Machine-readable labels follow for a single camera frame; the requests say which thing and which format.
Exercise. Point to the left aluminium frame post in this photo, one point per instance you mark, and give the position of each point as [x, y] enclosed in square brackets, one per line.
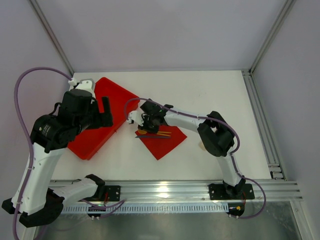
[51, 35]

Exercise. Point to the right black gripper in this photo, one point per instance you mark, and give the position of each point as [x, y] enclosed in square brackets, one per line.
[146, 126]

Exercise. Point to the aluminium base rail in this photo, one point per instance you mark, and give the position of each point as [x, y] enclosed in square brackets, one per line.
[195, 191]

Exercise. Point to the red plastic tray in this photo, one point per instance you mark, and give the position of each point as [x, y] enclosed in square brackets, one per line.
[86, 144]

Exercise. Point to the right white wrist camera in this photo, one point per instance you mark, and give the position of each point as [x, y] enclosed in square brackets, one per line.
[135, 117]

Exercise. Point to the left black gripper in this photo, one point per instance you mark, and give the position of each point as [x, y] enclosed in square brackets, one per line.
[99, 115]

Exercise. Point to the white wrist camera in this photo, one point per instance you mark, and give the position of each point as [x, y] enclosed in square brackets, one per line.
[84, 84]
[135, 117]

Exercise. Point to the right aluminium side rail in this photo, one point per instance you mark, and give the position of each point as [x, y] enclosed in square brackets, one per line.
[268, 143]

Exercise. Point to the red paper napkin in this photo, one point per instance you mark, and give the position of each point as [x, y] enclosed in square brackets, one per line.
[159, 147]

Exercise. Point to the right aluminium frame post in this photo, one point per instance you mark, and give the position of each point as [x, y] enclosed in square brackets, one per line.
[272, 33]

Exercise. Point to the slotted white cable duct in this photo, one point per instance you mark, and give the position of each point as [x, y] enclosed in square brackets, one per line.
[151, 208]

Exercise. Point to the yellow plastic spoon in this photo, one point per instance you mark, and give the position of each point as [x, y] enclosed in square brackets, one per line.
[144, 132]

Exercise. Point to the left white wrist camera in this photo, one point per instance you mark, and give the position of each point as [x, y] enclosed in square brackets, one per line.
[84, 84]

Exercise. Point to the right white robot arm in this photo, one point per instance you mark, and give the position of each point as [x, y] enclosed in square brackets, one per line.
[217, 137]

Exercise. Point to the aluminium frame post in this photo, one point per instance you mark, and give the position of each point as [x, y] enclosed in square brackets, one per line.
[51, 35]
[272, 33]

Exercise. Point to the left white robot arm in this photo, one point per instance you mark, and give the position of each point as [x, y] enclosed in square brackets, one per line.
[35, 202]

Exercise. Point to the cream utensil case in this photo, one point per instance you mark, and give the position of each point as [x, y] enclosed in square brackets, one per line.
[201, 145]

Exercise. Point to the black mounting plate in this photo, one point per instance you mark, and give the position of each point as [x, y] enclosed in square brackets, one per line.
[223, 191]
[111, 193]

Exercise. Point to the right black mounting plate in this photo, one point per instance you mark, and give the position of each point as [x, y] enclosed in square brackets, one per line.
[223, 191]

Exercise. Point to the yellow plastic fork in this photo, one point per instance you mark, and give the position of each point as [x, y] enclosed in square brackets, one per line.
[164, 133]

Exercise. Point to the blue plastic knife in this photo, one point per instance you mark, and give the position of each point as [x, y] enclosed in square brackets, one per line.
[152, 137]

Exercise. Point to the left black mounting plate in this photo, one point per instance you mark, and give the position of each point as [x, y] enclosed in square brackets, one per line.
[111, 193]

